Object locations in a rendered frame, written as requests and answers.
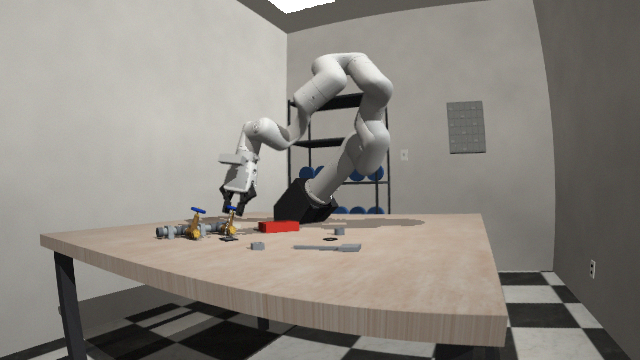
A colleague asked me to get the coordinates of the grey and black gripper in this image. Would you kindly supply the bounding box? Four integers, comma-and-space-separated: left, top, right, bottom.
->
219, 161, 258, 217

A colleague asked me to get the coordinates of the grey hex nut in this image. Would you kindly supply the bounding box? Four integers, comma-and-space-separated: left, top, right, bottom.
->
251, 242, 265, 251

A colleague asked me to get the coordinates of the grey pipe manifold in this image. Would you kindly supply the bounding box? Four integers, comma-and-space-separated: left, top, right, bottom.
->
156, 205, 237, 239

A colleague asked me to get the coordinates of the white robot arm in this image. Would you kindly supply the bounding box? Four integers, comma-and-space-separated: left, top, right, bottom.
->
218, 53, 393, 205

